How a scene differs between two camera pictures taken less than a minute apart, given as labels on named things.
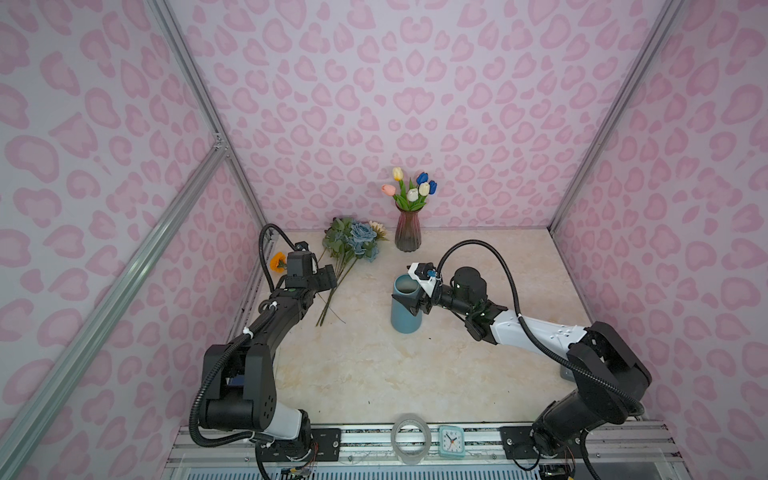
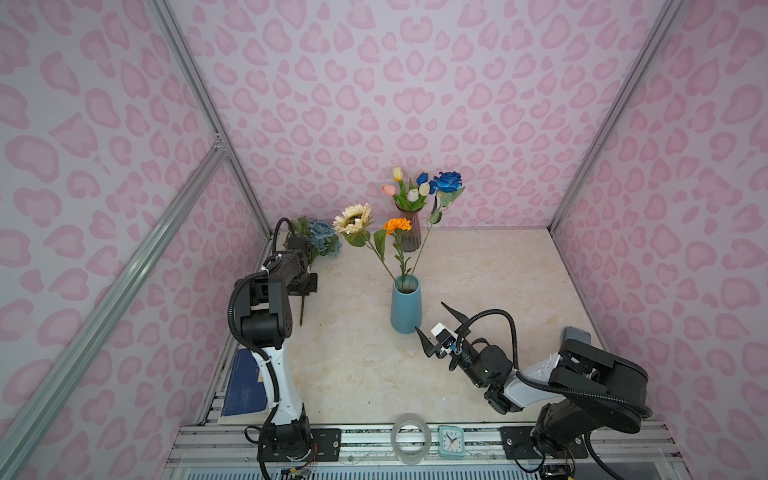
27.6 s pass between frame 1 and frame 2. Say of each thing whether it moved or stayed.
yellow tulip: stayed
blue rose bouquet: moved
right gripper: moved
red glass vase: stayed
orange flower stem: moved
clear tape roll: stayed
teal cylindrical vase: stayed
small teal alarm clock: stayed
